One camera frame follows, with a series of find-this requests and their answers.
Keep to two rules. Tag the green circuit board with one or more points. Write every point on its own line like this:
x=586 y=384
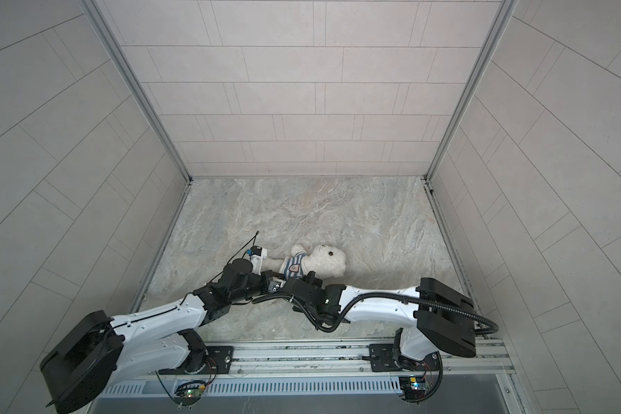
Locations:
x=190 y=393
x=414 y=389

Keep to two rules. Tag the left corner aluminium profile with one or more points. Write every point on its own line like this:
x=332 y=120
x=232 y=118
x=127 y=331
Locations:
x=109 y=42

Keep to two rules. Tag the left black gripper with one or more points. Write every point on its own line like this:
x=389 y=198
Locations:
x=265 y=279

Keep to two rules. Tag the left green circuit board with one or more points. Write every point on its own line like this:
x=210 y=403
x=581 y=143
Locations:
x=190 y=393

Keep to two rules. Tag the right green circuit board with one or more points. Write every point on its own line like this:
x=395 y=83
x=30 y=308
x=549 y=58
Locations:
x=414 y=389

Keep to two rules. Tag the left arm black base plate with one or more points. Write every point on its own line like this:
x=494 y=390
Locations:
x=213 y=360

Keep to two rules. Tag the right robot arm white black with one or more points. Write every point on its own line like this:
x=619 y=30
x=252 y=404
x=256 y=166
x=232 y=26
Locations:
x=432 y=316

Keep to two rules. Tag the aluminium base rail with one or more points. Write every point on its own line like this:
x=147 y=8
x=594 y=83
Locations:
x=346 y=357

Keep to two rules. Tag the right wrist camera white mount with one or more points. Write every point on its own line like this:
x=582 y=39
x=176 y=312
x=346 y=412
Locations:
x=275 y=284

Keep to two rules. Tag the right corner aluminium profile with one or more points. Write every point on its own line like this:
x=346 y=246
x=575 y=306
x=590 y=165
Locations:
x=494 y=34

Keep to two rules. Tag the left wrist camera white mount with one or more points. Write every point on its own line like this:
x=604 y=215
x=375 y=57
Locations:
x=257 y=255

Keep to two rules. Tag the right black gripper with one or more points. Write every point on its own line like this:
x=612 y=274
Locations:
x=312 y=281

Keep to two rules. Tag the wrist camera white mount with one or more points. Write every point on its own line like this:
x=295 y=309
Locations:
x=275 y=284
x=257 y=255

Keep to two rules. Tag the blue white striped sweater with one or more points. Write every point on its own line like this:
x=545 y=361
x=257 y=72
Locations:
x=292 y=267

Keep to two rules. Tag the white teddy bear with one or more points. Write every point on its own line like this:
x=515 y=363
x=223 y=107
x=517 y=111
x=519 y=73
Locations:
x=324 y=260

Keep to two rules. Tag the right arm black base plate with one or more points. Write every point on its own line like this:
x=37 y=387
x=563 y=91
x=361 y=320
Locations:
x=386 y=357

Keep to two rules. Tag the corner aluminium profile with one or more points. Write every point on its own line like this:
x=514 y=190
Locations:
x=494 y=34
x=109 y=42

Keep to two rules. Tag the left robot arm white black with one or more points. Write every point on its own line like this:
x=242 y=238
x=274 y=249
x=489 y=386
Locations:
x=100 y=351

